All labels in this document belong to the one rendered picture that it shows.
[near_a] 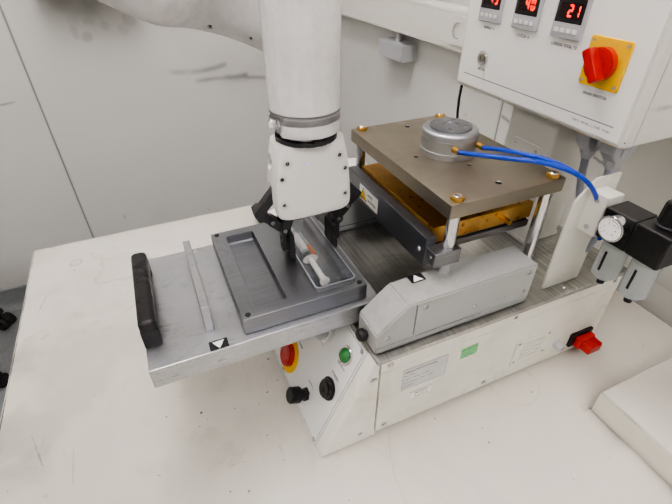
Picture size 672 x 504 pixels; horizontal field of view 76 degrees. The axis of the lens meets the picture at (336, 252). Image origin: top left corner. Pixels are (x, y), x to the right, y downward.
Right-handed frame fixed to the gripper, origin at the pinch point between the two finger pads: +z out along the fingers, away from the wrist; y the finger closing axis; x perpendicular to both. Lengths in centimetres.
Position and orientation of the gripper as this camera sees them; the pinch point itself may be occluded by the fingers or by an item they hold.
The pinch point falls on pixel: (310, 237)
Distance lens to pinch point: 61.1
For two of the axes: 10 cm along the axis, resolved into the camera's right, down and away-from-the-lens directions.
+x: -4.1, -5.4, 7.4
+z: 0.0, 8.1, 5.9
